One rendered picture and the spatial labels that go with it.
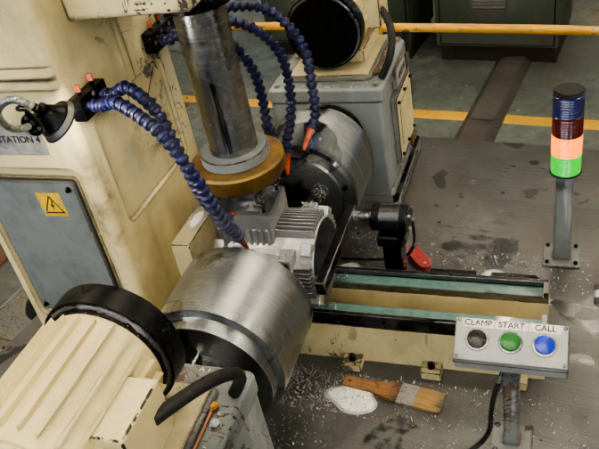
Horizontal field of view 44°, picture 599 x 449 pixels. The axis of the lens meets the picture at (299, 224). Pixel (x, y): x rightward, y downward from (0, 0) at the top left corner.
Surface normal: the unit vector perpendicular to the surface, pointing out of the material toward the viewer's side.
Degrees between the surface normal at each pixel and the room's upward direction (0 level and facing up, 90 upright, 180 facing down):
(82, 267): 90
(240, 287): 21
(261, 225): 90
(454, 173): 0
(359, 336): 90
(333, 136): 36
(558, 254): 90
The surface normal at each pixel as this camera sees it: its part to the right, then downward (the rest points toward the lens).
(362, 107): -0.29, 0.60
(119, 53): 0.94, 0.04
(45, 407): 0.21, -0.72
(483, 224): -0.17, -0.80
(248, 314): 0.41, -0.62
